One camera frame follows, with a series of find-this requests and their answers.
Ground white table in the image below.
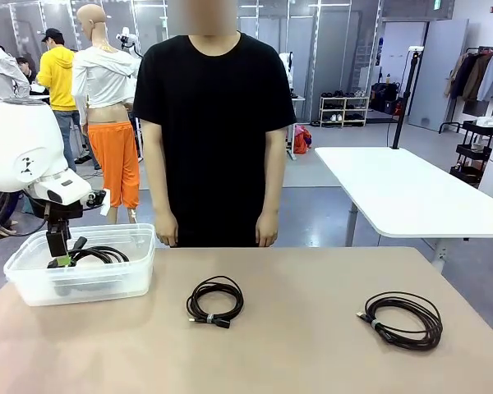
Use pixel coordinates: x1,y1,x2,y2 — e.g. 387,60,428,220
314,146,493,270

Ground beige bald mannequin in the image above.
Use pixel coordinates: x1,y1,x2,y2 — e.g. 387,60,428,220
71,3,143,225

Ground person in yellow hoodie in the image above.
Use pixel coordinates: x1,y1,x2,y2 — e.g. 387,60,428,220
35,27,102,172

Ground black utility cart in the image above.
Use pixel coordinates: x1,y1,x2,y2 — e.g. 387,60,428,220
450,118,493,188

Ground person's left forearm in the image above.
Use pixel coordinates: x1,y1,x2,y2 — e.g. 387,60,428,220
258,158,285,218

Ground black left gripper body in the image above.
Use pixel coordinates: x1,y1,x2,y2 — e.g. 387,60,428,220
32,199,85,236

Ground orange mannequin trousers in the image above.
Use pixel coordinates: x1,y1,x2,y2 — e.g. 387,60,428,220
86,121,141,209

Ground black power cable with plug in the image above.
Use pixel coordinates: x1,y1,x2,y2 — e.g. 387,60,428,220
47,236,131,268

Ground person's right forearm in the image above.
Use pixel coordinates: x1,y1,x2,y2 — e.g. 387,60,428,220
145,155,177,218

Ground black pole with white camera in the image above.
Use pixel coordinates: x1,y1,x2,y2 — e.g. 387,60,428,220
389,45,425,149

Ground person's right hand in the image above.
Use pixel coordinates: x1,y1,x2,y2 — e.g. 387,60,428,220
154,213,180,248

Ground clothes rack with coats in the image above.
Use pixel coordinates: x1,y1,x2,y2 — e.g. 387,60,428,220
438,45,493,135

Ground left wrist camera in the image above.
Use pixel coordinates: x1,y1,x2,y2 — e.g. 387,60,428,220
84,189,110,218

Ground black left arm cable bundle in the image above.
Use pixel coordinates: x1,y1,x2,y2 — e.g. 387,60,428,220
0,189,46,238

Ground wooden shoe rack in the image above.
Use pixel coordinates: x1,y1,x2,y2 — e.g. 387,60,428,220
319,94,371,128

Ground person in black t-shirt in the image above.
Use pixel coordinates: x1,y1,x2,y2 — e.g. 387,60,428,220
133,0,297,248

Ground short black cable grey tie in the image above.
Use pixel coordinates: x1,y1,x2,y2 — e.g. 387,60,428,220
185,275,245,331

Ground grey partition panel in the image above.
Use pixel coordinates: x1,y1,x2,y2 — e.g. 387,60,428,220
406,18,469,132

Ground clear plastic storage box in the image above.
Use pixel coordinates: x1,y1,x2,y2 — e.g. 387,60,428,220
2,223,156,308

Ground orange bag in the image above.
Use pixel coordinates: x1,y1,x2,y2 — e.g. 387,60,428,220
293,125,313,155

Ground black bags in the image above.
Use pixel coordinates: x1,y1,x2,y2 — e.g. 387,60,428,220
371,81,402,116

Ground long black cable grey tie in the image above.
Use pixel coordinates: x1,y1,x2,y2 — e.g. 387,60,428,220
356,291,444,350

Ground person's left hand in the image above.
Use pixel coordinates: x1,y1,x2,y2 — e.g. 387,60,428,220
256,212,279,248

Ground white mannequin top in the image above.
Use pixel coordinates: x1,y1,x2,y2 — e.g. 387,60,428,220
71,44,143,126

